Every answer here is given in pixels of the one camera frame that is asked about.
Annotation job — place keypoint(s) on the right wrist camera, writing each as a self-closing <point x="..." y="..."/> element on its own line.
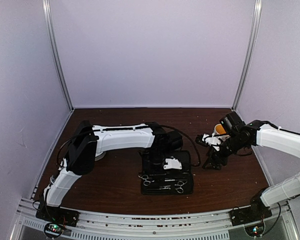
<point x="207" y="140"/>

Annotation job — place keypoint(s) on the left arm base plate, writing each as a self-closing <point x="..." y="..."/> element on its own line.
<point x="58" y="220"/>

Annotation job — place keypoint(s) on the white patterned mug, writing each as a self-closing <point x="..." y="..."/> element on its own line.
<point x="221" y="132"/>

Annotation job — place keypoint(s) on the aluminium frame post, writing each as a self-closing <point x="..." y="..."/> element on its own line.
<point x="55" y="53"/>
<point x="254" y="30"/>

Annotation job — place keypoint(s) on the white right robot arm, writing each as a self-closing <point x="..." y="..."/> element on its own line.
<point x="259" y="133"/>

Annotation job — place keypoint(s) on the white scalloped bowl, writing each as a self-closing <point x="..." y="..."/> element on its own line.
<point x="99" y="155"/>

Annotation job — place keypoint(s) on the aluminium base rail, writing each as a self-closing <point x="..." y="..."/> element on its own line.
<point x="215" y="225"/>

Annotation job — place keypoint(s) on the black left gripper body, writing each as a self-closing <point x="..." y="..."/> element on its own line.
<point x="155" y="157"/>

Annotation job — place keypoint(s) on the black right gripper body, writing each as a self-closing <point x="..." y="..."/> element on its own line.
<point x="235" y="145"/>

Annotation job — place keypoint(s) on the right aluminium frame post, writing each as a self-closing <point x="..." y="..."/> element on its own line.
<point x="254" y="30"/>

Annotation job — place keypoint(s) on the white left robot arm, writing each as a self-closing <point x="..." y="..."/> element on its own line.
<point x="91" y="142"/>

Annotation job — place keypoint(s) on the silver scissors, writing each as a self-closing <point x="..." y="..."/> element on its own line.
<point x="148" y="180"/>
<point x="178" y="186"/>

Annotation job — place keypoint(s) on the left aluminium frame post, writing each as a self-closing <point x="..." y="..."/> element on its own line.
<point x="55" y="53"/>

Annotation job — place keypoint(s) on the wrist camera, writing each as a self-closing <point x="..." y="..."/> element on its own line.
<point x="172" y="163"/>
<point x="207" y="140"/>

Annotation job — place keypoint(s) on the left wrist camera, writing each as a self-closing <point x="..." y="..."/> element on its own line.
<point x="172" y="163"/>

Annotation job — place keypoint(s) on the black zip tool case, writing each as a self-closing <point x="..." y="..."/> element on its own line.
<point x="186" y="173"/>

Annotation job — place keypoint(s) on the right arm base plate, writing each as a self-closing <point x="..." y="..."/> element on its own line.
<point x="253" y="221"/>

